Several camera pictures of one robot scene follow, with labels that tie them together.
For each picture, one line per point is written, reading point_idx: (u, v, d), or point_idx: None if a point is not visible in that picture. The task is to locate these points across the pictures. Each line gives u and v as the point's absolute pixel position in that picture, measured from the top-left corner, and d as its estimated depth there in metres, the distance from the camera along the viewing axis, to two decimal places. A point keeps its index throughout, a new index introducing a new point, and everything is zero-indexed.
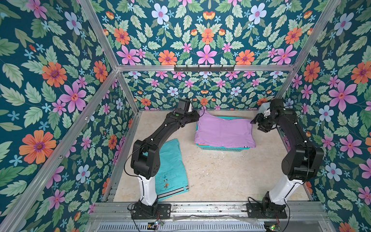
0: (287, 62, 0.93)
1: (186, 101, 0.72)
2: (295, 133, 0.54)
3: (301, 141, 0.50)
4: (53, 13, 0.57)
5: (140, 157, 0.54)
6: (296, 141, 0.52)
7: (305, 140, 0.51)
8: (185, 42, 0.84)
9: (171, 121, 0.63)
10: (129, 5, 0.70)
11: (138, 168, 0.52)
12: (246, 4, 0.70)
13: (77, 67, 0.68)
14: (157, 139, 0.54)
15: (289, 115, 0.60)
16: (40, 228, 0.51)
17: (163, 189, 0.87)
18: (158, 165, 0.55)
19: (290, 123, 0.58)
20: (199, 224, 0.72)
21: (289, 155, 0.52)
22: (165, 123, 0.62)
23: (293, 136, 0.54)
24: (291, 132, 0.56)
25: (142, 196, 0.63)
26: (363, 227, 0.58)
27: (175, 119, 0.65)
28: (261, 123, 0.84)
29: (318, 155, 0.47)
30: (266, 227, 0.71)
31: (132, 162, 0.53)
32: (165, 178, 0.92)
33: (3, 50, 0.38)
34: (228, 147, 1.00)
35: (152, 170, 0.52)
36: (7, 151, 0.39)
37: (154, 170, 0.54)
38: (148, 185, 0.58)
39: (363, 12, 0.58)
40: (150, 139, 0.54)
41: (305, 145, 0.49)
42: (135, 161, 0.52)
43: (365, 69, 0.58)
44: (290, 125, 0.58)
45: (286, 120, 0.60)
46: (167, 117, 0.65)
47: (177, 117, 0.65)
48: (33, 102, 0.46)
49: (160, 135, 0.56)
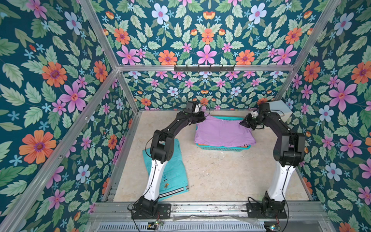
0: (287, 62, 0.93)
1: (193, 102, 0.86)
2: (279, 124, 0.64)
3: (285, 130, 0.59)
4: (53, 13, 0.57)
5: (158, 144, 0.66)
6: (281, 130, 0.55)
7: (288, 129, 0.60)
8: (185, 42, 0.84)
9: (182, 117, 0.76)
10: (129, 5, 0.70)
11: (155, 154, 0.64)
12: (246, 4, 0.70)
13: (77, 67, 0.68)
14: (173, 130, 0.67)
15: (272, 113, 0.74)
16: (41, 228, 0.52)
17: (164, 190, 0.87)
18: (172, 152, 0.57)
19: (274, 120, 0.70)
20: (199, 224, 0.72)
21: (278, 144, 0.60)
22: (177, 119, 0.74)
23: (278, 128, 0.65)
24: (276, 124, 0.67)
25: (149, 187, 0.66)
26: (363, 227, 0.58)
27: (184, 116, 0.77)
28: (248, 121, 0.93)
29: (300, 138, 0.56)
30: (266, 227, 0.71)
31: (150, 148, 0.64)
32: (165, 178, 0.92)
33: (3, 51, 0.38)
34: (228, 147, 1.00)
35: (168, 156, 0.64)
36: (7, 150, 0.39)
37: (169, 155, 0.66)
38: (161, 171, 0.67)
39: (363, 12, 0.58)
40: (166, 129, 0.66)
41: (289, 132, 0.57)
42: (154, 147, 0.64)
43: (365, 68, 0.58)
44: (274, 121, 0.70)
45: (270, 119, 0.73)
46: (178, 114, 0.78)
47: (186, 115, 0.78)
48: (33, 102, 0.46)
49: (175, 125, 0.69)
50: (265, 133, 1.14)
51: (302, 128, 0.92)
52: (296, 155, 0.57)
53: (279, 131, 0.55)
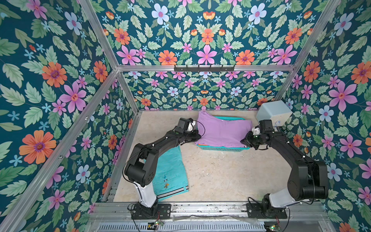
0: (287, 62, 0.93)
1: (186, 120, 0.76)
2: (292, 151, 0.52)
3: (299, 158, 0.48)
4: (53, 13, 0.57)
5: (136, 163, 0.52)
6: (295, 158, 0.49)
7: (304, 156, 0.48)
8: (185, 42, 0.84)
9: (171, 136, 0.66)
10: (129, 5, 0.70)
11: (131, 174, 0.50)
12: (246, 4, 0.70)
13: (77, 67, 0.68)
14: (158, 146, 0.56)
15: (280, 137, 0.61)
16: (41, 228, 0.52)
17: (164, 190, 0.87)
18: (153, 174, 0.53)
19: (283, 144, 0.57)
20: (200, 224, 0.72)
21: (293, 175, 0.48)
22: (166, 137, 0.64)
23: (290, 155, 0.53)
24: (287, 150, 0.55)
25: (141, 199, 0.62)
26: (363, 227, 0.58)
27: (174, 135, 0.67)
28: (249, 140, 0.82)
29: (321, 169, 0.44)
30: (266, 227, 0.71)
31: (126, 167, 0.50)
32: (165, 178, 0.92)
33: (3, 51, 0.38)
34: (228, 147, 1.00)
35: (147, 179, 0.50)
36: (7, 151, 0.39)
37: (149, 179, 0.51)
38: (144, 191, 0.56)
39: (363, 12, 0.58)
40: (151, 145, 0.55)
41: (306, 161, 0.46)
42: (131, 166, 0.51)
43: (365, 69, 0.58)
44: (283, 146, 0.57)
45: (278, 143, 0.60)
46: (168, 132, 0.69)
47: (177, 135, 0.68)
48: (33, 102, 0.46)
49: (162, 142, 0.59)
50: None
51: (302, 128, 0.92)
52: (317, 191, 0.44)
53: (293, 160, 0.51)
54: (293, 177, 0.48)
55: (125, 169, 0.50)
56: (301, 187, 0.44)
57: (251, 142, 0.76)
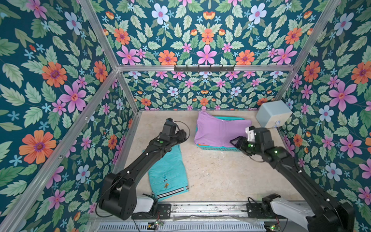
0: (287, 62, 0.93)
1: (172, 125, 0.66)
2: (309, 188, 0.44)
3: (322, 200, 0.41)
4: (53, 13, 0.57)
5: (111, 195, 0.45)
6: (319, 203, 0.42)
7: (327, 198, 0.41)
8: (185, 42, 0.84)
9: (154, 149, 0.57)
10: (129, 5, 0.70)
11: (107, 208, 0.43)
12: (246, 4, 0.70)
13: (77, 67, 0.68)
14: (134, 172, 0.47)
15: (285, 159, 0.52)
16: (40, 228, 0.51)
17: (164, 191, 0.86)
18: (134, 204, 0.46)
19: (295, 175, 0.49)
20: (199, 224, 0.72)
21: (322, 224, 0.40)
22: (147, 152, 0.55)
23: (309, 195, 0.45)
24: (304, 187, 0.46)
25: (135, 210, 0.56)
26: (363, 227, 0.58)
27: (158, 146, 0.59)
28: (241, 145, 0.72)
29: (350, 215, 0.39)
30: (266, 227, 0.71)
31: (101, 200, 0.43)
32: (165, 178, 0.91)
33: (3, 50, 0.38)
34: (228, 147, 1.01)
35: (125, 212, 0.43)
36: (7, 151, 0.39)
37: (129, 211, 0.44)
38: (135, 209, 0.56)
39: (363, 12, 0.58)
40: (126, 172, 0.46)
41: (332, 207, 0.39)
42: (106, 199, 0.43)
43: (365, 69, 0.58)
44: (296, 179, 0.48)
45: (288, 171, 0.51)
46: (150, 144, 0.59)
47: (161, 145, 0.59)
48: (33, 102, 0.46)
49: (139, 166, 0.49)
50: None
51: (302, 128, 0.92)
52: None
53: (317, 206, 0.42)
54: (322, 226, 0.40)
55: (100, 203, 0.44)
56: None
57: (246, 150, 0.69)
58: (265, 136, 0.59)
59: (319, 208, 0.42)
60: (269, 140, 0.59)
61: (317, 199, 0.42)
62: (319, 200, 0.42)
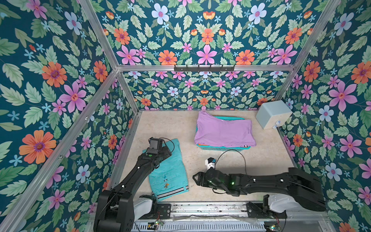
0: (287, 62, 0.93)
1: (159, 139, 0.70)
2: (268, 182, 0.50)
3: (280, 182, 0.47)
4: (53, 13, 0.57)
5: (107, 214, 0.43)
6: (283, 188, 0.47)
7: (281, 180, 0.48)
8: (185, 42, 0.84)
9: (145, 162, 0.59)
10: (129, 5, 0.70)
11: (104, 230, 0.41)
12: (246, 4, 0.70)
13: (77, 67, 0.68)
14: (129, 185, 0.47)
15: (242, 181, 0.58)
16: (40, 228, 0.51)
17: (163, 191, 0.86)
18: (132, 219, 0.45)
19: (256, 185, 0.53)
20: (199, 224, 0.72)
21: (302, 201, 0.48)
22: (138, 166, 0.56)
23: (275, 188, 0.49)
24: (266, 184, 0.50)
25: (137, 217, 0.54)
26: (363, 227, 0.58)
27: (148, 159, 0.61)
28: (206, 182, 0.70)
29: (299, 173, 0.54)
30: (266, 227, 0.71)
31: (95, 223, 0.41)
32: (165, 178, 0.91)
33: (3, 50, 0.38)
34: (228, 147, 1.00)
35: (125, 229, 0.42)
36: (7, 150, 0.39)
37: (128, 227, 0.43)
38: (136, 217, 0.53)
39: (363, 12, 0.58)
40: (121, 188, 0.46)
41: (288, 182, 0.46)
42: (101, 220, 0.41)
43: (365, 68, 0.58)
44: (260, 186, 0.52)
45: (253, 187, 0.54)
46: (140, 158, 0.61)
47: (150, 158, 0.61)
48: (33, 102, 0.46)
49: (133, 179, 0.50)
50: (265, 132, 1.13)
51: (302, 128, 0.92)
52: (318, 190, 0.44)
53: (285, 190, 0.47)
54: (305, 203, 0.45)
55: (95, 226, 0.41)
56: (323, 204, 0.42)
57: (208, 185, 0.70)
58: (220, 176, 0.58)
59: (287, 191, 0.47)
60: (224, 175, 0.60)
61: (278, 186, 0.47)
62: (281, 187, 0.47)
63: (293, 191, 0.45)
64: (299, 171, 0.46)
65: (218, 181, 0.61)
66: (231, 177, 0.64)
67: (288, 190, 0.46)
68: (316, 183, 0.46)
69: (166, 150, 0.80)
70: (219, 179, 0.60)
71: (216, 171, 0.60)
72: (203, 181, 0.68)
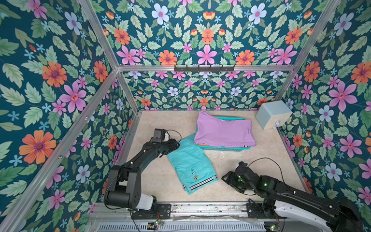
0: (287, 62, 0.93)
1: (162, 129, 0.74)
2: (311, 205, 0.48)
3: (330, 210, 0.44)
4: (53, 13, 0.57)
5: (116, 187, 0.47)
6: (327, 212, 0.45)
7: (330, 205, 0.45)
8: (185, 42, 0.84)
9: (149, 147, 0.63)
10: (129, 5, 0.70)
11: (113, 202, 0.44)
12: (246, 4, 0.70)
13: (77, 67, 0.68)
14: (136, 163, 0.51)
15: (277, 187, 0.55)
16: (40, 228, 0.51)
17: (192, 182, 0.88)
18: (139, 194, 0.48)
19: (294, 199, 0.52)
20: (199, 224, 0.72)
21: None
22: (144, 150, 0.60)
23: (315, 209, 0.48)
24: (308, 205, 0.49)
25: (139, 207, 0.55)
26: (363, 227, 0.58)
27: (152, 145, 0.65)
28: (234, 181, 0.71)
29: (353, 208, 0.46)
30: (266, 227, 0.71)
31: (105, 195, 0.44)
32: (193, 170, 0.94)
33: (3, 50, 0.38)
34: (228, 147, 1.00)
35: (133, 201, 0.44)
36: (7, 151, 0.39)
37: (135, 201, 0.46)
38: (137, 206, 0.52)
39: (363, 12, 0.58)
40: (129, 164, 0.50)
41: (336, 210, 0.44)
42: (110, 192, 0.44)
43: (365, 68, 0.58)
44: (300, 202, 0.51)
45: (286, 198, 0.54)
46: (145, 144, 0.66)
47: (154, 145, 0.66)
48: (33, 102, 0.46)
49: (140, 159, 0.54)
50: (266, 132, 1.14)
51: (302, 128, 0.92)
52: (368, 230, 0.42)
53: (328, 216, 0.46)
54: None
55: (105, 199, 0.44)
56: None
57: (237, 186, 0.72)
58: (249, 173, 0.60)
59: (333, 219, 0.45)
60: (255, 175, 0.61)
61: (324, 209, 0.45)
62: (327, 211, 0.45)
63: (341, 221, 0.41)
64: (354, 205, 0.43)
65: (248, 178, 0.62)
66: (264, 179, 0.60)
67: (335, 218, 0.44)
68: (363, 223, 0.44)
69: (175, 139, 0.84)
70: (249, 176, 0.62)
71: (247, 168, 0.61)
72: (233, 181, 0.70)
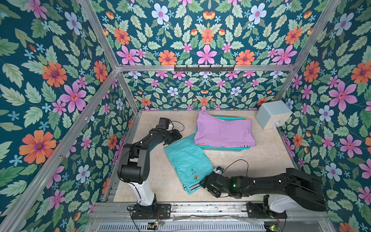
0: (287, 62, 0.93)
1: (166, 118, 0.80)
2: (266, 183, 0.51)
3: (280, 183, 0.48)
4: (53, 13, 0.57)
5: (129, 163, 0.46)
6: (279, 186, 0.47)
7: (279, 180, 0.48)
8: (185, 42, 0.84)
9: (155, 132, 0.69)
10: (129, 5, 0.70)
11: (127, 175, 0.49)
12: (246, 4, 0.70)
13: (77, 67, 0.68)
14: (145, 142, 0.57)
15: (242, 183, 0.59)
16: (40, 228, 0.51)
17: (192, 182, 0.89)
18: (149, 169, 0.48)
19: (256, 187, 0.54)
20: (199, 224, 0.72)
21: (299, 201, 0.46)
22: (151, 134, 0.66)
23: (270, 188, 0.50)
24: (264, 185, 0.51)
25: (140, 199, 0.61)
26: (363, 227, 0.58)
27: (157, 130, 0.71)
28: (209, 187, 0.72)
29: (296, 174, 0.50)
30: (266, 227, 0.71)
31: (119, 169, 0.50)
32: (193, 170, 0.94)
33: (3, 50, 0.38)
34: (228, 147, 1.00)
35: (144, 175, 0.51)
36: (7, 151, 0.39)
37: (146, 175, 0.53)
38: (142, 189, 0.56)
39: (363, 12, 0.58)
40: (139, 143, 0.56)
41: (285, 181, 0.47)
42: (124, 166, 0.50)
43: (365, 68, 0.58)
44: (260, 187, 0.53)
45: (253, 189, 0.55)
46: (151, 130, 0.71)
47: (160, 130, 0.71)
48: (33, 102, 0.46)
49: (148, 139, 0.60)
50: (266, 132, 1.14)
51: (302, 128, 0.92)
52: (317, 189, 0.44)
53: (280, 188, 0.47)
54: (303, 203, 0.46)
55: (119, 172, 0.50)
56: (322, 203, 0.42)
57: (213, 190, 0.72)
58: (220, 179, 0.61)
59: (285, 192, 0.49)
60: (226, 179, 0.63)
61: (276, 187, 0.48)
62: (279, 187, 0.48)
63: (290, 192, 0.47)
64: (296, 171, 0.46)
65: (220, 184, 0.63)
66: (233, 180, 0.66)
67: (286, 191, 0.47)
68: (316, 183, 0.45)
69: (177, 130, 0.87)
70: (221, 182, 0.62)
71: (217, 175, 0.62)
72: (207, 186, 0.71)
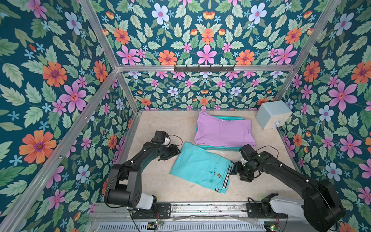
0: (287, 62, 0.93)
1: (163, 131, 0.76)
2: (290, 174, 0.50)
3: (305, 182, 0.45)
4: (53, 13, 0.57)
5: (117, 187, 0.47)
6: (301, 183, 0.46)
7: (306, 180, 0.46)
8: (185, 42, 0.84)
9: (149, 147, 0.63)
10: (129, 5, 0.70)
11: (115, 200, 0.44)
12: (246, 4, 0.70)
13: (77, 67, 0.68)
14: (137, 162, 0.52)
15: (268, 159, 0.59)
16: (41, 228, 0.52)
17: (221, 181, 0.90)
18: (139, 192, 0.49)
19: (278, 169, 0.54)
20: (199, 224, 0.72)
21: (308, 206, 0.44)
22: (145, 150, 0.60)
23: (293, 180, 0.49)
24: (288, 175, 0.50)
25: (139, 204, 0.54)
26: (363, 227, 0.58)
27: (152, 145, 0.65)
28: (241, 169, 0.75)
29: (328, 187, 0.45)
30: (266, 227, 0.71)
31: (106, 194, 0.44)
32: (213, 171, 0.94)
33: (3, 50, 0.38)
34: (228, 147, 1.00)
35: (134, 199, 0.45)
36: (7, 150, 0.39)
37: (136, 199, 0.46)
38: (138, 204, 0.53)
39: (363, 12, 0.58)
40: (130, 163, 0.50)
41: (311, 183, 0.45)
42: (111, 191, 0.44)
43: (365, 68, 0.58)
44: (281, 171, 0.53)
45: (272, 167, 0.56)
46: (145, 144, 0.66)
47: (154, 144, 0.66)
48: (33, 102, 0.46)
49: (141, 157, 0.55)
50: (266, 132, 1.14)
51: (302, 128, 0.92)
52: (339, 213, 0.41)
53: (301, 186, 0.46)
54: (309, 208, 0.44)
55: (106, 197, 0.44)
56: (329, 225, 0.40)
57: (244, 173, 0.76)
58: (247, 149, 0.70)
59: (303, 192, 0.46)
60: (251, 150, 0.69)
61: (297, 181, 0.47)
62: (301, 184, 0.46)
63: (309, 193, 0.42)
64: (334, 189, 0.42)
65: (245, 152, 0.71)
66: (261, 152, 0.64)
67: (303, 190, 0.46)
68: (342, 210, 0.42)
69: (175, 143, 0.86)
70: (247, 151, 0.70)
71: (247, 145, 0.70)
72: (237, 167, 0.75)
